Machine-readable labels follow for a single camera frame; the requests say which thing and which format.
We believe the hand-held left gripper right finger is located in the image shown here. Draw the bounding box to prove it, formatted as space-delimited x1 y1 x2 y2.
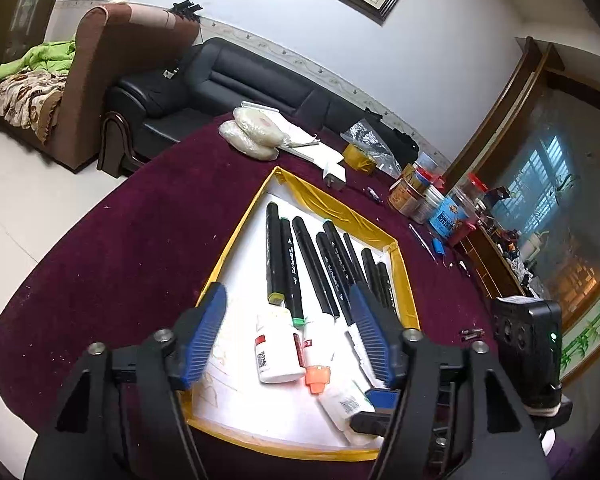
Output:
349 282 551 480

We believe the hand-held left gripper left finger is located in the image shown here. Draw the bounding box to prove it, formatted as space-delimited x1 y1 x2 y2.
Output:
24 281 229 480

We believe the white glue bottle orange cap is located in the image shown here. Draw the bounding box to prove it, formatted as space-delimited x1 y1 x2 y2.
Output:
300 312 338 395

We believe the small blue block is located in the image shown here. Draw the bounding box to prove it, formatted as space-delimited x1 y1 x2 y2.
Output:
365 387 401 413

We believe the white bottle green label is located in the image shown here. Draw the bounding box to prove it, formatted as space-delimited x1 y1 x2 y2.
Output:
317 379 385 447

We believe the white bottle red label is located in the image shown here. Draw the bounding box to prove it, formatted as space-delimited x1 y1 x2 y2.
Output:
254 308 306 385

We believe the yellow-edged white tray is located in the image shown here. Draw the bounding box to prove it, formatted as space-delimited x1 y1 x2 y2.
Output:
180 166 421 462

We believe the black marker green cap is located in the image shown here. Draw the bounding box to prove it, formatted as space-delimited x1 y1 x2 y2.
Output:
279 216 306 328

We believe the black marker yellow cap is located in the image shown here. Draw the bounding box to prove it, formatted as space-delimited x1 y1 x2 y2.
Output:
265 201 287 306

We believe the bamboo print glass panel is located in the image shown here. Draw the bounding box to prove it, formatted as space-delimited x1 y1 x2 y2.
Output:
560 295 600 381

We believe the wooden sideboard cabinet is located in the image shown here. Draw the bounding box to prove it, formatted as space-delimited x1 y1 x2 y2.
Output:
457 225 531 301

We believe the white cup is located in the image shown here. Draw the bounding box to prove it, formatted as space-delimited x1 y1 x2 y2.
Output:
525 232 548 261

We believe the pile of small tools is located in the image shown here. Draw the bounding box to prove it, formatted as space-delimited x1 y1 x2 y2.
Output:
480 187 546 296

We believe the thin silver metal rod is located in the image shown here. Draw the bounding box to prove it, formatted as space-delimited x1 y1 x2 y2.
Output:
409 223 438 262

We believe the white plastic tub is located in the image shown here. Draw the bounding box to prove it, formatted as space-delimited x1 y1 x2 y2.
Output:
412 185 446 225

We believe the orange label jar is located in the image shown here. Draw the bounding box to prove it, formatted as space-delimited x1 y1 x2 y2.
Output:
389 162 416 211

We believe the wooden cabinet with glass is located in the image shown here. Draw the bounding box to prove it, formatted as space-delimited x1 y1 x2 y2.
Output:
442 37 600 331

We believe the red lid yellow jar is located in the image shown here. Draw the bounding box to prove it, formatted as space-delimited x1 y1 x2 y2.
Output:
412 167 435 196

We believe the grey and white adapter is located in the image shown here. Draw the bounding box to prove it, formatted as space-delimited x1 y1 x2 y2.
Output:
323 162 347 191

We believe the red lid clear jar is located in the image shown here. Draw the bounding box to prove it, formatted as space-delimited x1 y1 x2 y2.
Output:
452 172 488 211

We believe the yellow tape roll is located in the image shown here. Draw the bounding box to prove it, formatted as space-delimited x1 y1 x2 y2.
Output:
342 142 378 175

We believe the black bag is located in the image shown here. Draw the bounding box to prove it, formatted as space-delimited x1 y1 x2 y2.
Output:
365 107 421 158

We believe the stack of white papers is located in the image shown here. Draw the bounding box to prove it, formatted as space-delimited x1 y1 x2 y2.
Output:
240 101 343 168

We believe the clear plastic bag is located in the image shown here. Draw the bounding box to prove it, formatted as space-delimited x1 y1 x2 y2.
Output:
340 119 403 178

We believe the black leather sofa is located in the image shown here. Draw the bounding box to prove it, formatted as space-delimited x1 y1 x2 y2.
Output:
97 37 421 178

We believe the brown patterned blanket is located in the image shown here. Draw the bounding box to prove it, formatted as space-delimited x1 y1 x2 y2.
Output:
0 67 71 143

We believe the brown armchair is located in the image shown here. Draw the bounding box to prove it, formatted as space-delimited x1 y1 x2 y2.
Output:
0 2 201 171

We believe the green blanket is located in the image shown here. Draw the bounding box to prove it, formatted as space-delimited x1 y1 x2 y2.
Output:
0 40 77 88

